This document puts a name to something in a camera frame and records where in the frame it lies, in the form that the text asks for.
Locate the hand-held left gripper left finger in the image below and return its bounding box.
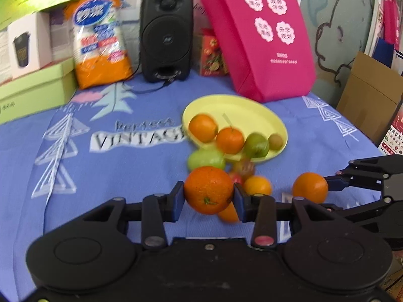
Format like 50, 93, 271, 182
76, 181, 185, 251

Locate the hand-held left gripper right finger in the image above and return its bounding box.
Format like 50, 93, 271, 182
234, 183, 344, 249

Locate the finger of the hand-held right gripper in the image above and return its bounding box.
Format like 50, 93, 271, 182
318, 196, 403, 251
326, 155, 403, 193

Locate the round orange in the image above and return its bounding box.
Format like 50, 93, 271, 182
292, 172, 329, 204

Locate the large orange with green stem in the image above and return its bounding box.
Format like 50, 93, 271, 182
184, 166, 235, 215

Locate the yellow plate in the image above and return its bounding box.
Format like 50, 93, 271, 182
182, 94, 288, 163

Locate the small red tomato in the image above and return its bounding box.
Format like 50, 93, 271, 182
227, 171, 245, 185

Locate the yellow-orange fruit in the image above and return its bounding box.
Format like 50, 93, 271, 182
243, 176, 273, 196

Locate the brownish red tomato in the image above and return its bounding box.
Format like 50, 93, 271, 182
232, 160, 256, 178

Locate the green fruit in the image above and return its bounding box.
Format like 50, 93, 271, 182
188, 149, 226, 171
243, 133, 271, 159

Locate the brown kiwi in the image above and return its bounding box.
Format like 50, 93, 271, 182
267, 134, 284, 150

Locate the colourful printed flyer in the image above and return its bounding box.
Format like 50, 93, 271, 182
377, 112, 403, 157

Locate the brown cardboard box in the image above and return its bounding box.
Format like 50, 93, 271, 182
336, 51, 403, 147

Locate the blue printed tablecloth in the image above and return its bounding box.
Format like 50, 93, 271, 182
0, 72, 403, 302

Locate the blue hanging bag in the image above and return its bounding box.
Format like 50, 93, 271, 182
373, 37, 396, 68

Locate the red fruit-print box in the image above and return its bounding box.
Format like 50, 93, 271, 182
198, 28, 230, 78

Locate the pink fabric bag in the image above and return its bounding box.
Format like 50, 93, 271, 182
192, 0, 317, 103

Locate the black speaker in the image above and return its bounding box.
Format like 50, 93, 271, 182
140, 0, 193, 83

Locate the red hanging bag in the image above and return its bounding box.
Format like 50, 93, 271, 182
382, 0, 400, 45

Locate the light green box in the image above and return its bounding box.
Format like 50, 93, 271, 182
0, 57, 78, 126

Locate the orange packet of paper cups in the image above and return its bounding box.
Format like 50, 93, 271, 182
64, 0, 135, 89

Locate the white printed box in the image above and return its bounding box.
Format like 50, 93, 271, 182
48, 8, 77, 62

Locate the white box with cup print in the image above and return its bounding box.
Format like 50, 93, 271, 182
6, 12, 54, 81

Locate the black speaker cable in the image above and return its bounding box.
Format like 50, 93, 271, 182
122, 53, 177, 94

